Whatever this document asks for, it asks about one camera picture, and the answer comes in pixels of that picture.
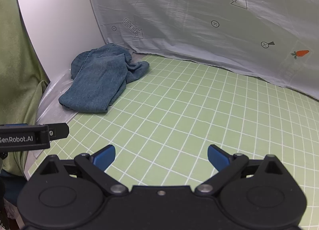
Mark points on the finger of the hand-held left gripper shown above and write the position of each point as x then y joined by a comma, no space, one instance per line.
59,131

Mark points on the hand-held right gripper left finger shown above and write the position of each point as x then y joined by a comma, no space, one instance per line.
106,157

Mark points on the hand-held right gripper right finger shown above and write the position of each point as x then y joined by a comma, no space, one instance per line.
217,157

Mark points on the blue denim jeans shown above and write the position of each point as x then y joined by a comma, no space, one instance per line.
99,83

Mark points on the green grid mat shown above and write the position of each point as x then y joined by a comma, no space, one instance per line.
199,120

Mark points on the green cloth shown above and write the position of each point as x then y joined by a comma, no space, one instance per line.
17,83

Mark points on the white plastic packaging bag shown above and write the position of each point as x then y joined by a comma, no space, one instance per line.
199,21

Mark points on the white board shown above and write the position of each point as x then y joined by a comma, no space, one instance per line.
59,26

